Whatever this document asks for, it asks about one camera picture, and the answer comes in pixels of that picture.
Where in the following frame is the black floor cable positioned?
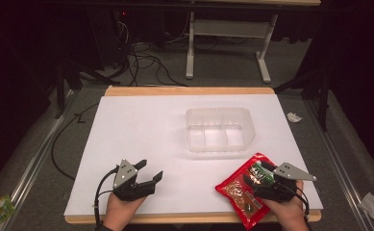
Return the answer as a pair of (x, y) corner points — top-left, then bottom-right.
(50, 102), (101, 181)

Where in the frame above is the red snack packet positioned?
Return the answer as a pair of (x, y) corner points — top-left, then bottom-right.
(214, 152), (278, 231)

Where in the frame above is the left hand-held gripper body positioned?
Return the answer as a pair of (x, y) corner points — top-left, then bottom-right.
(112, 159), (159, 202)

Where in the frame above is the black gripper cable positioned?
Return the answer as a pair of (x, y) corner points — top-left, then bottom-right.
(92, 166), (120, 231)
(283, 182), (312, 223)

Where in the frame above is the clear plastic divided container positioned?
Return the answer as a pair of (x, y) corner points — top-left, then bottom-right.
(185, 107), (257, 153)

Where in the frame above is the tangle of black cables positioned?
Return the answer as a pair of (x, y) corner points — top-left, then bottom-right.
(115, 18), (189, 88)

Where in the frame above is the metal floor rail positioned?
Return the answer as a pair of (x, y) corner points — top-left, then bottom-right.
(304, 98), (370, 231)
(0, 89), (77, 231)

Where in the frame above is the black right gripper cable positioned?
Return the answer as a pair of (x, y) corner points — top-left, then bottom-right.
(283, 182), (312, 223)

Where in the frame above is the white desk frame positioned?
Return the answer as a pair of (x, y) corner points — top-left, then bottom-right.
(185, 11), (279, 85)

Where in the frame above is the person's right hand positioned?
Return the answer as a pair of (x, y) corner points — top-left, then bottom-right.
(260, 180), (312, 231)

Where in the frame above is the white table mat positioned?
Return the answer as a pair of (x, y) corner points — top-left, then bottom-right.
(63, 93), (324, 217)

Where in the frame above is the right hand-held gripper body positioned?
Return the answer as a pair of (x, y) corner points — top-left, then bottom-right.
(253, 162), (318, 203)

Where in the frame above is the black metal stand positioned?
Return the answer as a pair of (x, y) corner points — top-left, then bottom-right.
(53, 59), (112, 120)
(273, 62), (332, 132)

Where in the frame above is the black computer tower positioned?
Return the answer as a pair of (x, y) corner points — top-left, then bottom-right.
(87, 9), (130, 71)

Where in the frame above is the crumpled white paper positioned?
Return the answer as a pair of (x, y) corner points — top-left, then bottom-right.
(286, 112), (304, 124)

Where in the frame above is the person's left hand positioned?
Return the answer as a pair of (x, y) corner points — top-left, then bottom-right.
(103, 192), (147, 231)

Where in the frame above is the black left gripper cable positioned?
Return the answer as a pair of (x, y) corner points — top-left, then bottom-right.
(92, 166), (120, 231)

